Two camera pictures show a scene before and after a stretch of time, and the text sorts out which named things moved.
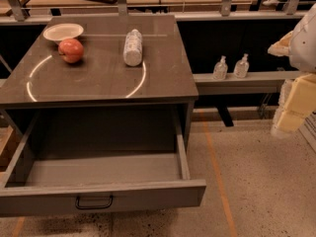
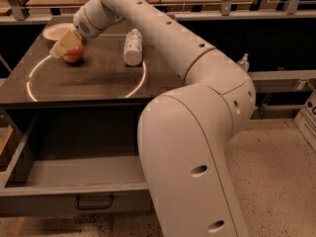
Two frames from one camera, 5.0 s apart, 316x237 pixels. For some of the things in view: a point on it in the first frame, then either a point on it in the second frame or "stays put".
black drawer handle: [94, 207] stays put
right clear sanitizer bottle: [242, 67] stays put
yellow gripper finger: [299, 105] -> [68, 39]
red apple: [71, 50] stays put
